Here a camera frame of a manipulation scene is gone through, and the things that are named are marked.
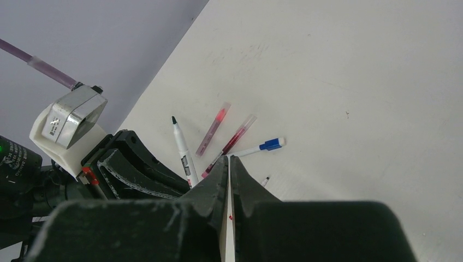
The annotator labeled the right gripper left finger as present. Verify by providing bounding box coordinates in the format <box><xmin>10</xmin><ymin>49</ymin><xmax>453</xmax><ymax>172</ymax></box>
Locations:
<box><xmin>27</xmin><ymin>157</ymin><xmax>229</xmax><ymax>261</ymax></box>

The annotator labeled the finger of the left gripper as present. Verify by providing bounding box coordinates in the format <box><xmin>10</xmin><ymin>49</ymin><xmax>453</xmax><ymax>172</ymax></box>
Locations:
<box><xmin>114</xmin><ymin>130</ymin><xmax>190</xmax><ymax>194</ymax></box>
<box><xmin>97</xmin><ymin>149</ymin><xmax>185</xmax><ymax>200</ymax></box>

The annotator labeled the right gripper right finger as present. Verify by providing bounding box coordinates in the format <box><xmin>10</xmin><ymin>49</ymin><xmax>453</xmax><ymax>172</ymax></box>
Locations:
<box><xmin>230</xmin><ymin>157</ymin><xmax>415</xmax><ymax>261</ymax></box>

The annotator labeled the white black marker pen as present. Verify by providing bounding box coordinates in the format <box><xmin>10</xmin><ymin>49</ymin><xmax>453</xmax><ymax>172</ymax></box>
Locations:
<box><xmin>171</xmin><ymin>116</ymin><xmax>199</xmax><ymax>188</ymax></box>

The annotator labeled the white blue marker pen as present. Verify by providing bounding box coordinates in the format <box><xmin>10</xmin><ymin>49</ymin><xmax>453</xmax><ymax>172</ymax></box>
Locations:
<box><xmin>227</xmin><ymin>137</ymin><xmax>286</xmax><ymax>157</ymax></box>

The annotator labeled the dark red gel pen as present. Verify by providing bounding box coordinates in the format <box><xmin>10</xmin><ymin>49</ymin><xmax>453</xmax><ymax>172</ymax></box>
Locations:
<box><xmin>201</xmin><ymin>114</ymin><xmax>257</xmax><ymax>178</ymax></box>

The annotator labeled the pink highlighter pen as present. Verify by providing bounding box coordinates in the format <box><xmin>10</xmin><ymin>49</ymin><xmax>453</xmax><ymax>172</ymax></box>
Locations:
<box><xmin>195</xmin><ymin>102</ymin><xmax>231</xmax><ymax>158</ymax></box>

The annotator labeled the thin white red pen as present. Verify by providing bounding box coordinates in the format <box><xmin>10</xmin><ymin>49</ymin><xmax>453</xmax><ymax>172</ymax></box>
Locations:
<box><xmin>260</xmin><ymin>176</ymin><xmax>270</xmax><ymax>187</ymax></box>

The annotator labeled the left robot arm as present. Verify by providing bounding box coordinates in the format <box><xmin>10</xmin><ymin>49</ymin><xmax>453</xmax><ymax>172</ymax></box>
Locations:
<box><xmin>1</xmin><ymin>130</ymin><xmax>189</xmax><ymax>248</ymax></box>

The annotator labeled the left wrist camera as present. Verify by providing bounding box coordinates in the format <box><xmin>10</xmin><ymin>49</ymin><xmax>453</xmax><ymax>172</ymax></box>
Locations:
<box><xmin>29</xmin><ymin>85</ymin><xmax>108</xmax><ymax>180</ymax></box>

